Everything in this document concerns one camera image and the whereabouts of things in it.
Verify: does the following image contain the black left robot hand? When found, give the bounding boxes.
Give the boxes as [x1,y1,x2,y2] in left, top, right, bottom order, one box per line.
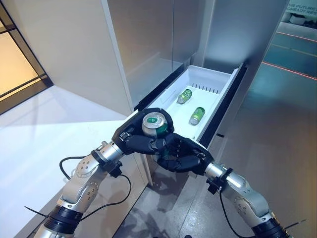
[111,108,175,156]

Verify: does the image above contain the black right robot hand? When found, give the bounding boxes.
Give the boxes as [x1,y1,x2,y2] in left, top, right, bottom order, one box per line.
[150,132,214,179]

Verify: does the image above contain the tall green beer can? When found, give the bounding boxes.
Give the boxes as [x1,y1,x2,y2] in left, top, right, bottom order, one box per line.
[141,112,170,161]

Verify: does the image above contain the steel fridge drawer front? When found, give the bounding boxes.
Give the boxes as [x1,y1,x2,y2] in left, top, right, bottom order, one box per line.
[193,63,250,180]

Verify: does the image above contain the small green drink can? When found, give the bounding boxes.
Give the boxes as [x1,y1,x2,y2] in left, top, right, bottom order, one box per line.
[176,89,193,105]
[189,107,206,125]

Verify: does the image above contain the white plastic drawer bin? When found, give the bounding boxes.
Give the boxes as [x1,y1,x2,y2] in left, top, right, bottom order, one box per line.
[135,64,240,143]

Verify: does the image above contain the white tall side panel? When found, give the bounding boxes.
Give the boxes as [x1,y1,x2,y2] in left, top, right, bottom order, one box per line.
[14,0,154,186]

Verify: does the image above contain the dark framed lit window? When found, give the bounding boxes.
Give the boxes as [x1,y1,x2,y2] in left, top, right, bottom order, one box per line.
[0,0,54,116]

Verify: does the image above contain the white printed sign board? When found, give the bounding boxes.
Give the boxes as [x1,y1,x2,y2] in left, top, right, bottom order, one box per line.
[282,2,317,27]

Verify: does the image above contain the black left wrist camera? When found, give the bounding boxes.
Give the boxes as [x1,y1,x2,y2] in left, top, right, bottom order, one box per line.
[107,161,124,178]

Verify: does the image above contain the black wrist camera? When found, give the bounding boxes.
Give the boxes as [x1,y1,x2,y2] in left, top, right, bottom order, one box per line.
[107,161,124,178]
[206,178,223,194]

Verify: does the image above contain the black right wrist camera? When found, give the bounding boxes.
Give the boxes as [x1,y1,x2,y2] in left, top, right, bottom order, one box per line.
[206,178,223,194]

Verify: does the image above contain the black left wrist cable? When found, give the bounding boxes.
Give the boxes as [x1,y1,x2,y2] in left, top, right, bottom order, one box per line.
[58,155,132,223]

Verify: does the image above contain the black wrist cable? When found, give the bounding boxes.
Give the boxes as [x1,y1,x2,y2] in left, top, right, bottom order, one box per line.
[58,155,132,223]
[218,187,255,234]

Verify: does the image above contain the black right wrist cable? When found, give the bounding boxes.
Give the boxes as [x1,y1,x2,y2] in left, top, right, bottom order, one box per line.
[218,187,255,234]

